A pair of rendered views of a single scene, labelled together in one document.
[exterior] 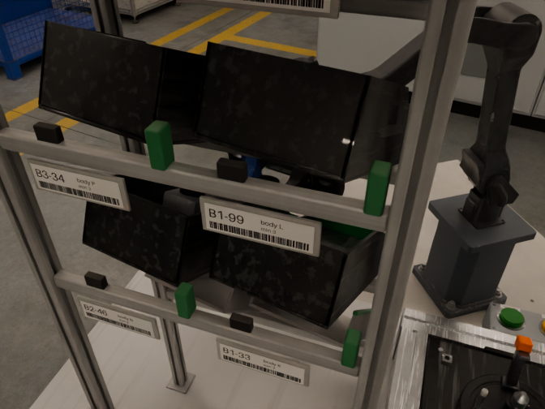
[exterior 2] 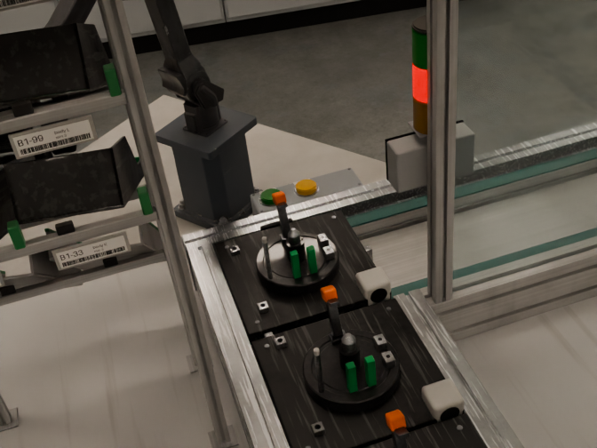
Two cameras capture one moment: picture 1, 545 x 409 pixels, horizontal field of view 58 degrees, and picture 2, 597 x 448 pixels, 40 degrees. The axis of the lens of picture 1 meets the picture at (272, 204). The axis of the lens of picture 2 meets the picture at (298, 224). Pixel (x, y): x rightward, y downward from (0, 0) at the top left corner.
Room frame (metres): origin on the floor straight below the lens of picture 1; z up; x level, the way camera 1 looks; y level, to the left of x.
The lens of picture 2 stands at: (-0.52, 0.22, 1.89)
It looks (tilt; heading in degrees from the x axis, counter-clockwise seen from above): 38 degrees down; 327
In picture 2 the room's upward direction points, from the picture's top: 7 degrees counter-clockwise
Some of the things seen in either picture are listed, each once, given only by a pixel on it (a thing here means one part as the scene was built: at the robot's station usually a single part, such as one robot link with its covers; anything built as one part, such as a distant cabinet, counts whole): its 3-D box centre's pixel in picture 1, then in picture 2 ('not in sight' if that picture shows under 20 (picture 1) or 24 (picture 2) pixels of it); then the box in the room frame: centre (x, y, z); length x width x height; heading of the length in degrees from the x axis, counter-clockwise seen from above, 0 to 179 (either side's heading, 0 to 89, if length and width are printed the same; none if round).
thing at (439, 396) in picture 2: not in sight; (350, 354); (0.12, -0.26, 1.01); 0.24 x 0.24 x 0.13; 70
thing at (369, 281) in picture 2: not in sight; (373, 286); (0.24, -0.40, 0.97); 0.05 x 0.05 x 0.04; 70
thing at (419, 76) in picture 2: not in sight; (431, 78); (0.19, -0.48, 1.33); 0.05 x 0.05 x 0.05
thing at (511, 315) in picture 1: (511, 319); (271, 198); (0.56, -0.43, 0.96); 0.04 x 0.04 x 0.02
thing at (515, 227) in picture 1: (468, 253); (213, 167); (0.73, -0.41, 0.96); 0.15 x 0.15 x 0.20; 17
